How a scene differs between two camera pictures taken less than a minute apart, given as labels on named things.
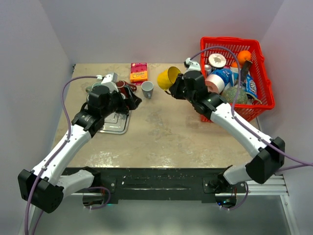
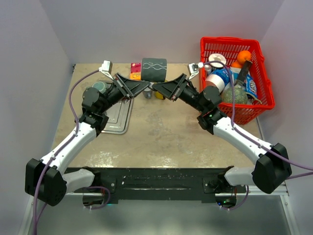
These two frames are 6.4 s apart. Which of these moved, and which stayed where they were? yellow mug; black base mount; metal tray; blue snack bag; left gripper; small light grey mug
Moved: left gripper; yellow mug
Stayed: blue snack bag; metal tray; small light grey mug; black base mount
